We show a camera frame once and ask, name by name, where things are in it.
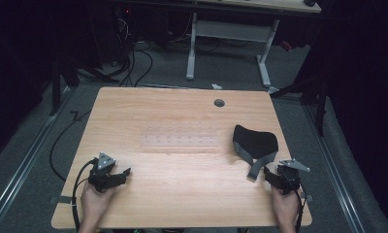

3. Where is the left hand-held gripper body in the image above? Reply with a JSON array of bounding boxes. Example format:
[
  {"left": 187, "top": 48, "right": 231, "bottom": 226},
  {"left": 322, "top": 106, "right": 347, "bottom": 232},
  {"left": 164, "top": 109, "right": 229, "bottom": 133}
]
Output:
[{"left": 87, "top": 151, "right": 119, "bottom": 194}]

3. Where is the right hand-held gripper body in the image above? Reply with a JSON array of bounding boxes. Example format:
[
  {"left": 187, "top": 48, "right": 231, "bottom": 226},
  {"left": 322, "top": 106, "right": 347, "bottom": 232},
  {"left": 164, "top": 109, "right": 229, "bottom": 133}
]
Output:
[{"left": 276, "top": 157, "right": 311, "bottom": 196}]

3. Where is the black cloth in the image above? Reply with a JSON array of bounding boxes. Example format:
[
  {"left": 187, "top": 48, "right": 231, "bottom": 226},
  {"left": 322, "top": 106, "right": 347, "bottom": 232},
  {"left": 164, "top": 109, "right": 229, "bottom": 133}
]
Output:
[{"left": 232, "top": 124, "right": 279, "bottom": 180}]

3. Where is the person's right hand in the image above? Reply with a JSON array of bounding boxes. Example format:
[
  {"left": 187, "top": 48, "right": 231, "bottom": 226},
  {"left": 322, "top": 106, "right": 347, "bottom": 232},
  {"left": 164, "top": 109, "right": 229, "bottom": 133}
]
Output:
[{"left": 271, "top": 186, "right": 302, "bottom": 225}]

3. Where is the transparent plastic strip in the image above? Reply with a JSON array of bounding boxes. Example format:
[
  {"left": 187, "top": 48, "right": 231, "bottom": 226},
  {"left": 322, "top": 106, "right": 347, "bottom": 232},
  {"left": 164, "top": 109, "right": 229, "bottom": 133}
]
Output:
[{"left": 142, "top": 131, "right": 219, "bottom": 150}]

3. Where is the black metal stand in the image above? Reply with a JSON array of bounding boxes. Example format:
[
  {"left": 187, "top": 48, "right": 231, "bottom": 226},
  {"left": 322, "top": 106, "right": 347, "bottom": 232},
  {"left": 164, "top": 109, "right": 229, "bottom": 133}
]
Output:
[
  {"left": 270, "top": 69, "right": 332, "bottom": 138},
  {"left": 48, "top": 52, "right": 120, "bottom": 117}
]

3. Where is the desk with white metal legs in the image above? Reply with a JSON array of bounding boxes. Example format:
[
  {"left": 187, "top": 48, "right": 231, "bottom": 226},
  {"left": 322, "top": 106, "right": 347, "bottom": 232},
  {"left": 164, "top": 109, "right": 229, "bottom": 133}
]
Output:
[{"left": 185, "top": 0, "right": 322, "bottom": 95}]

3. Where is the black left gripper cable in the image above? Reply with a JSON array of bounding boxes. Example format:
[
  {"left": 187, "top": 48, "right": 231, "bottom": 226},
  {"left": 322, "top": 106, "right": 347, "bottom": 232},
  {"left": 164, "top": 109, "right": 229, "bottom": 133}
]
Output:
[{"left": 71, "top": 157, "right": 99, "bottom": 232}]

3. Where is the metal floor rail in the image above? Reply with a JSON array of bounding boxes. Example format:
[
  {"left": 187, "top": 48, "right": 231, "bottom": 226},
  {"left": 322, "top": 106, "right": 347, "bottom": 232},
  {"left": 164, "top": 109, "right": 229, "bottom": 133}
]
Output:
[
  {"left": 303, "top": 103, "right": 367, "bottom": 233},
  {"left": 0, "top": 84, "right": 76, "bottom": 233}
]

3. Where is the black floor cable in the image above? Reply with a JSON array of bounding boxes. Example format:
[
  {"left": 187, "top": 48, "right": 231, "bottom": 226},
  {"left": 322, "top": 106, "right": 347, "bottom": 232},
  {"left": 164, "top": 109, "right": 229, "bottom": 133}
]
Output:
[{"left": 48, "top": 110, "right": 92, "bottom": 183}]

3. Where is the bundle of black cables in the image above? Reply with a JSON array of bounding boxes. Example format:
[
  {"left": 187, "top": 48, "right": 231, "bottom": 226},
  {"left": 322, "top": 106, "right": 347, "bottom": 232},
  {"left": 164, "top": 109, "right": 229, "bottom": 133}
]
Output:
[{"left": 113, "top": 16, "right": 154, "bottom": 88}]

